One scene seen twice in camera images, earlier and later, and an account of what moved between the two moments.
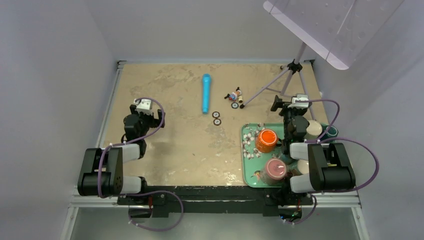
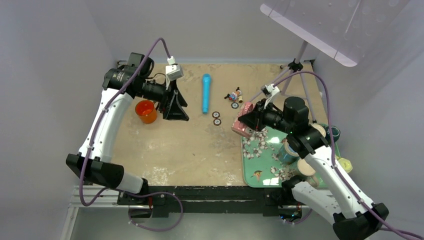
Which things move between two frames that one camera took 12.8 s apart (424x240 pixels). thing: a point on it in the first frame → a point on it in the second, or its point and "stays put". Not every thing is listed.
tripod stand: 279,86 stays put
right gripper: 279,103 → 256,119
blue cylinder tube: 206,93 stays put
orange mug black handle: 267,140 → 146,110
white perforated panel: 339,31 stays put
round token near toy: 234,105 stays put
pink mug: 276,169 → 241,128
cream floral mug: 303,165 stays put
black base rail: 164,200 stays put
